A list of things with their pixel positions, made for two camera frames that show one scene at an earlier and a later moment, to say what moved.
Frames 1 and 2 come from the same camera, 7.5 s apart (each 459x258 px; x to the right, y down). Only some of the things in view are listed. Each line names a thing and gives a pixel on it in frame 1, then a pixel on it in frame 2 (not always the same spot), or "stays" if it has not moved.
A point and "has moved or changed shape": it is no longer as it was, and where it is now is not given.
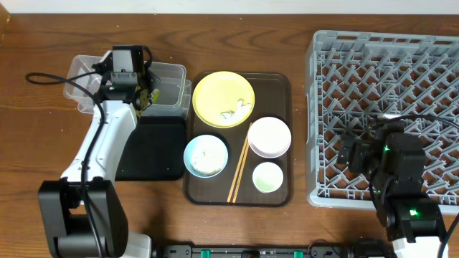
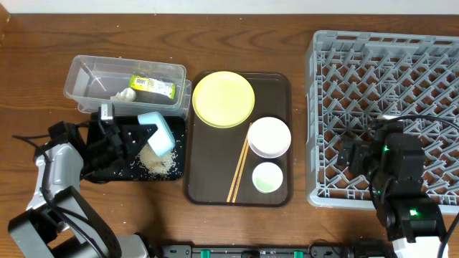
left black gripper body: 144,93 -> 120,135
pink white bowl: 269,137 stays
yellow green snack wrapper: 156,96 -> 152,84
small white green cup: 267,177 stays
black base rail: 315,251 stays
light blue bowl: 206,156 -> 163,140
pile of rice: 206,157 -> 162,165
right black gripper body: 362,160 stays
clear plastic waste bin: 171,99 stays
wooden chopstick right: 240,173 stays
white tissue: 240,112 has moved or changed shape
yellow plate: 223,99 stays
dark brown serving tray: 272,98 stays
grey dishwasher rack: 353,77 stays
